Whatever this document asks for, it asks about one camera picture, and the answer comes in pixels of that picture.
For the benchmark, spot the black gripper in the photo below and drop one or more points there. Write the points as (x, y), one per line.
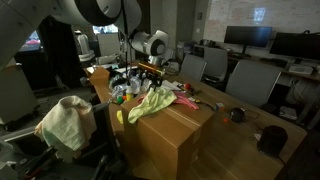
(153, 78)

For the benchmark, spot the light green cloth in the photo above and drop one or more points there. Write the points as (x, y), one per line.
(153, 101)

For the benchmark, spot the peach cloth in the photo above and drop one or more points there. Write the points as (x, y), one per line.
(90, 123)

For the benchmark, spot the white terry towel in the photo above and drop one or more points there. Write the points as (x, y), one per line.
(63, 126)

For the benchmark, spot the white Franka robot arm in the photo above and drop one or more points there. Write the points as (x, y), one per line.
(20, 26)

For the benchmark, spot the grey office chair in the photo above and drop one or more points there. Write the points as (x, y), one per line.
(105, 133)
(216, 63)
(170, 55)
(192, 68)
(251, 83)

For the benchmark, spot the large brown cardboard box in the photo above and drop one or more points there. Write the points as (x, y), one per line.
(173, 143)

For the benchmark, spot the white office chair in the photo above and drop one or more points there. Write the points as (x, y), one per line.
(85, 48)

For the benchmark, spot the white box under desk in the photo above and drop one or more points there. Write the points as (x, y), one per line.
(287, 113)

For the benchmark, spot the white papers stack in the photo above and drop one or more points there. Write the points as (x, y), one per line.
(171, 86)

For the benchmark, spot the white bottle yellow label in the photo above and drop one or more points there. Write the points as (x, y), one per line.
(130, 95)

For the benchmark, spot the orange plastic toy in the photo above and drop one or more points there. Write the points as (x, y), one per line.
(124, 97)

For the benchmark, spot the red orange ball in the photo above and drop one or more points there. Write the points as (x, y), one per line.
(187, 86)

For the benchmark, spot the pink cloth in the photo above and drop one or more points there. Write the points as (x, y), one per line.
(186, 100)

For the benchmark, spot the green plastic toy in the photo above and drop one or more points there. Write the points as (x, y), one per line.
(119, 100)

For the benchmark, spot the clear plastic bags pile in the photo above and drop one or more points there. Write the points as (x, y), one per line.
(116, 88)

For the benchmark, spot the yellow cloth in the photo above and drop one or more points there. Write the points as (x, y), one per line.
(119, 116)

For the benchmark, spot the small brown cardboard piece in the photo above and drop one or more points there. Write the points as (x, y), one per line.
(99, 76)

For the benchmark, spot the white cabinet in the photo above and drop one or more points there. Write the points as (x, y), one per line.
(108, 45)

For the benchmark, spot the Rubik's cube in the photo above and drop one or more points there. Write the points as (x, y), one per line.
(219, 106)

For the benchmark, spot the small orange object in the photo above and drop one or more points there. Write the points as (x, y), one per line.
(225, 120)

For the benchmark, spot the small black round speaker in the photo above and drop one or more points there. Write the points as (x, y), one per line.
(237, 115)

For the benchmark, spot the black computer monitor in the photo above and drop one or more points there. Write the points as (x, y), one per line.
(295, 46)
(248, 36)

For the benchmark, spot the black cylinder speaker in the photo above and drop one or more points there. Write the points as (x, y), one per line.
(271, 140)

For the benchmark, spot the grey cabinet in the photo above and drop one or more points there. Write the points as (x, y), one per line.
(15, 96)

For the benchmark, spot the white desk device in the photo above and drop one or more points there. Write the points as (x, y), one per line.
(300, 69)

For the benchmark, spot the wrist mounted camera bar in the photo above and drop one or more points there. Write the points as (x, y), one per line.
(151, 69)

